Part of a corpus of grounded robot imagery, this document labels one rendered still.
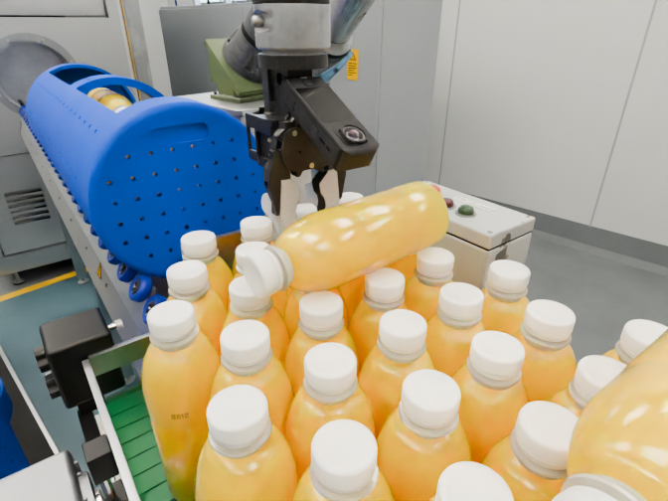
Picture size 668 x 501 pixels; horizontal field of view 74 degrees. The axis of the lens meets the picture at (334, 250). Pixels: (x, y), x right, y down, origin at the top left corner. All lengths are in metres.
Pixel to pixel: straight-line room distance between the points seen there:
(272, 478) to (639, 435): 0.21
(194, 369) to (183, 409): 0.04
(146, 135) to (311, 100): 0.31
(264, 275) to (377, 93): 2.03
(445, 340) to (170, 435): 0.26
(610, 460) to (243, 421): 0.19
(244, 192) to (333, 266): 0.41
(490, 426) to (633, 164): 2.90
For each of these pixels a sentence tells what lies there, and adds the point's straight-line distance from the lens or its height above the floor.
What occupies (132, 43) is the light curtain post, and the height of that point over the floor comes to 1.26.
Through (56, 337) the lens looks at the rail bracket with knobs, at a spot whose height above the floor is 1.00.
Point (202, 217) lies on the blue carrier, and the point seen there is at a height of 1.05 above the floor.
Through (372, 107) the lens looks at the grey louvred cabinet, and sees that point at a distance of 2.36.
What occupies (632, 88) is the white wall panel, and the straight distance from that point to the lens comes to 3.15.
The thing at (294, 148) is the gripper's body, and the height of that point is 1.22.
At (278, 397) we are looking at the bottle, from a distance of 0.38.
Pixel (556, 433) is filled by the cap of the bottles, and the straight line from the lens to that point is 0.32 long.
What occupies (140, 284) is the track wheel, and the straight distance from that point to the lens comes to 0.74.
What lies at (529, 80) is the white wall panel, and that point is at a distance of 3.32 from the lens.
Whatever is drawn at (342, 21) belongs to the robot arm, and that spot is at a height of 1.34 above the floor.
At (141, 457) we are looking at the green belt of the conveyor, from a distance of 0.59.
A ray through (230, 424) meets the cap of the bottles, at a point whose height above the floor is 1.11.
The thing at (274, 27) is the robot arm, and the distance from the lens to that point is 0.46.
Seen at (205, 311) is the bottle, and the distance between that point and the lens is 0.46.
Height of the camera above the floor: 1.33
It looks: 27 degrees down
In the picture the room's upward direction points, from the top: straight up
